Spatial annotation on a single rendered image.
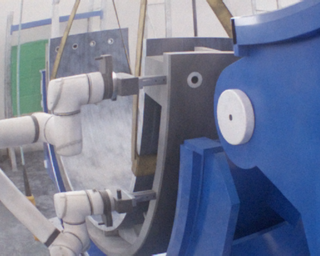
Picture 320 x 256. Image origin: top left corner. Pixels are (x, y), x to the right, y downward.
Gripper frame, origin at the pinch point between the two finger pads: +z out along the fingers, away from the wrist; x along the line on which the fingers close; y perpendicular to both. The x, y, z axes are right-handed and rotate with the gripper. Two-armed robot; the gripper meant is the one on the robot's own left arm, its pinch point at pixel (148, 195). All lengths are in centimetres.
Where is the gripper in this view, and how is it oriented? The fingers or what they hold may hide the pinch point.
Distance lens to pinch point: 157.3
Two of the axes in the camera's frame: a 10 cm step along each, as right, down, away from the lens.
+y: -0.2, -9.7, -2.5
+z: 9.1, -1.2, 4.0
